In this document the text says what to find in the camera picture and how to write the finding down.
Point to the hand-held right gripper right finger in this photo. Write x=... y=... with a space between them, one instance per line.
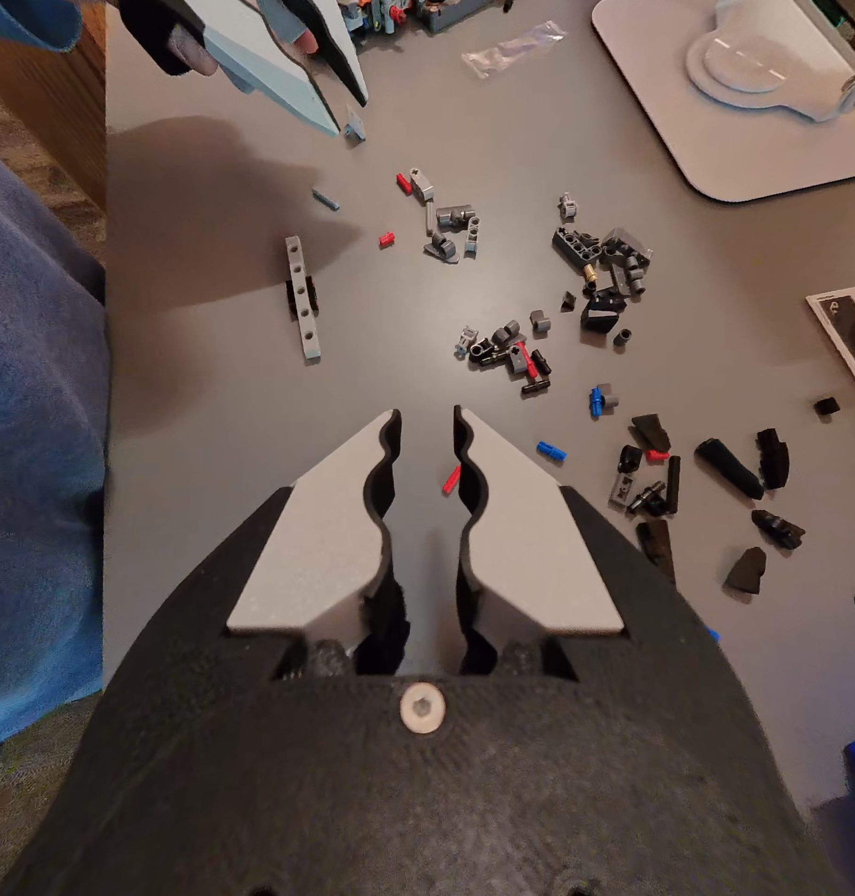
x=540 y=546

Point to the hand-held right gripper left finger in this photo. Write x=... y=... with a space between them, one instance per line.
x=316 y=546

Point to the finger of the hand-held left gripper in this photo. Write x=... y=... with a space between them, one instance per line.
x=267 y=70
x=323 y=35

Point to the long light grey lego beam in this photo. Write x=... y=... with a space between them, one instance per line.
x=304 y=329

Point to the black lego connector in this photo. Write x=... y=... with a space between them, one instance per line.
x=292 y=297

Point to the blue lego pin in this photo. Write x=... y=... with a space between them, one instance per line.
x=551 y=451

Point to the small bluish grey lego piece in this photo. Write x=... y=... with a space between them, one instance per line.
x=325 y=199
x=356 y=132

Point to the partly built lego model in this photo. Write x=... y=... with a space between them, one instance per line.
x=456 y=14

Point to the cluster of dark lego connectors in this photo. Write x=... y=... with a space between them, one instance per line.
x=501 y=346

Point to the pile of black lego pieces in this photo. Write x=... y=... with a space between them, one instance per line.
x=729 y=469

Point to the small grey lego brick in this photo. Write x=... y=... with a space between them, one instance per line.
x=540 y=322

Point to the dark round lego bushing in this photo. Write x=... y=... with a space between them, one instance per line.
x=622 y=338

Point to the cluster of grey lego connectors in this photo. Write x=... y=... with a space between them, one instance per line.
x=453 y=231

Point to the small black lego slope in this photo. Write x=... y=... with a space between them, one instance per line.
x=571 y=301

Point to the small light grey lego connector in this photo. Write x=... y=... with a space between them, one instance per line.
x=568 y=209

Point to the dark grey angled lego beam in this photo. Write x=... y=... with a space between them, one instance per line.
x=575 y=245

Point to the dark grey curved lego brick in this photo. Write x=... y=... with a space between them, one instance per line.
x=627 y=249

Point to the small black lego piece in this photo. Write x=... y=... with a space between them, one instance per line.
x=827 y=406

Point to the lego sticker sheet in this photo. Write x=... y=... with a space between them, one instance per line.
x=848 y=350

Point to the person's left hand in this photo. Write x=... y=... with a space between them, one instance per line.
x=304 y=39

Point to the blue pin with grey connector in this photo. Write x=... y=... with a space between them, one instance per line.
x=601 y=403

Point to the red pin with grey connector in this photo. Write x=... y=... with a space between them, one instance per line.
x=422 y=185

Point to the small clear plastic bag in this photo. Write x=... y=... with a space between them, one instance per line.
x=512 y=49

